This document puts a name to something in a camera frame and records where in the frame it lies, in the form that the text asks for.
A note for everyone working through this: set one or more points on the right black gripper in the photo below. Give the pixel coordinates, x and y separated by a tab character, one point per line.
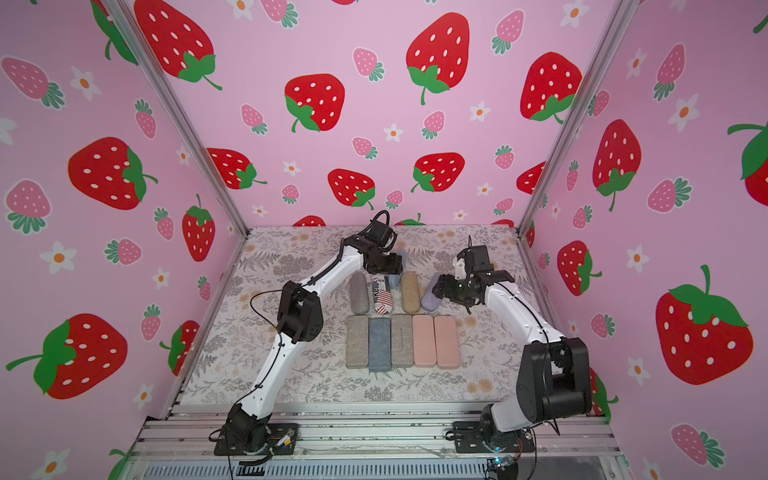
459	291

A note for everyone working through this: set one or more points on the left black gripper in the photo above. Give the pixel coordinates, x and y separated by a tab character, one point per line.
395	267

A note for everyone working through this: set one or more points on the grey case tan interior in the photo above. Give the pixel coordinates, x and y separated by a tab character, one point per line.
429	301

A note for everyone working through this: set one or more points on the olive glasses case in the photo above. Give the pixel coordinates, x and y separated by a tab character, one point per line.
410	293

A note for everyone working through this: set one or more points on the pink case round glasses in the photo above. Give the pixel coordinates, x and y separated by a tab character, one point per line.
447	342

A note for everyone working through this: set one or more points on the grey case with red glasses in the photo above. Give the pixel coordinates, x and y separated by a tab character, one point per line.
401	336

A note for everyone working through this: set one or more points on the pink case black glasses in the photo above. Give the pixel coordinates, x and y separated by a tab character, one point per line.
424	343

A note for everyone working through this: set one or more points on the grey case mint interior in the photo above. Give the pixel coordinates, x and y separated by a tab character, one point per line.
357	342

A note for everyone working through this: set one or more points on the blue-grey case purple glasses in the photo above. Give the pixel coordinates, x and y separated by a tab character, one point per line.
379	356

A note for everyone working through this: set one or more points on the light blue case white glasses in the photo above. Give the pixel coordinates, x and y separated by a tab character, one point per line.
394	283

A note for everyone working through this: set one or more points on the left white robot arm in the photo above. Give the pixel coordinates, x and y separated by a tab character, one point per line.
299	320

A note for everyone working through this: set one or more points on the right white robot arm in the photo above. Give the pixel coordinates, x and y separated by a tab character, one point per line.
553	380

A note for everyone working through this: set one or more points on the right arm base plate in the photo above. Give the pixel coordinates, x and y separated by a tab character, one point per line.
482	438

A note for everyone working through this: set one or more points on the electronics board with cables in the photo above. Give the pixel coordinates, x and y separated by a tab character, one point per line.
501	468

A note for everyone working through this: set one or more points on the aluminium rail frame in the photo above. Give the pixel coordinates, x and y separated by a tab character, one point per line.
368	441

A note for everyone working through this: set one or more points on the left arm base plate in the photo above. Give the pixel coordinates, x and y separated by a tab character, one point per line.
266	442

